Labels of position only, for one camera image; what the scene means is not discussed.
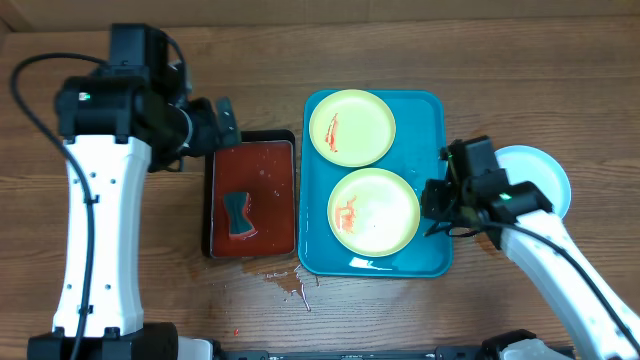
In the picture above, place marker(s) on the green and orange sponge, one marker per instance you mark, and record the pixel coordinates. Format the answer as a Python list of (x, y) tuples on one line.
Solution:
[(237, 208)]

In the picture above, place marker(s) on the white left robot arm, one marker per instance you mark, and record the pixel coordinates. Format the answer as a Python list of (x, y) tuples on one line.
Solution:
[(116, 130)]

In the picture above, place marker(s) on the yellow plate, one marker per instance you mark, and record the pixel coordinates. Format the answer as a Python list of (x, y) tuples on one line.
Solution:
[(352, 128), (373, 212)]

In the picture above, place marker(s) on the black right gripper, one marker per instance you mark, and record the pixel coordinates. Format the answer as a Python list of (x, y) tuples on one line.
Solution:
[(437, 194)]

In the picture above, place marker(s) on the cardboard backdrop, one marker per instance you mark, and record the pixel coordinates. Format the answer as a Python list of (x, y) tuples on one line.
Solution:
[(83, 15)]

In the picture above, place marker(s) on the blue plastic tray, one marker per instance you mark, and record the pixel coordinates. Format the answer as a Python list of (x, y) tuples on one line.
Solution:
[(414, 156)]

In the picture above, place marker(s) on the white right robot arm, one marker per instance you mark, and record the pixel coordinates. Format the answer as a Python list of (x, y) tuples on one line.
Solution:
[(519, 221)]

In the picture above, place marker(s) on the light blue plate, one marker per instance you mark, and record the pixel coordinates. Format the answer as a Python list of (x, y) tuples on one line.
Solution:
[(525, 163)]

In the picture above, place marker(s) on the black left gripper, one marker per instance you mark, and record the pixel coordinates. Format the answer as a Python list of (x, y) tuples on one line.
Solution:
[(207, 141)]

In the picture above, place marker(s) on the black rectangular wash basin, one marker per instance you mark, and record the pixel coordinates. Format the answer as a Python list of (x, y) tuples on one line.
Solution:
[(264, 166)]

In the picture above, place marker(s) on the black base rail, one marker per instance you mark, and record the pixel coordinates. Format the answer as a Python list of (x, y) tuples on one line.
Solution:
[(439, 353)]

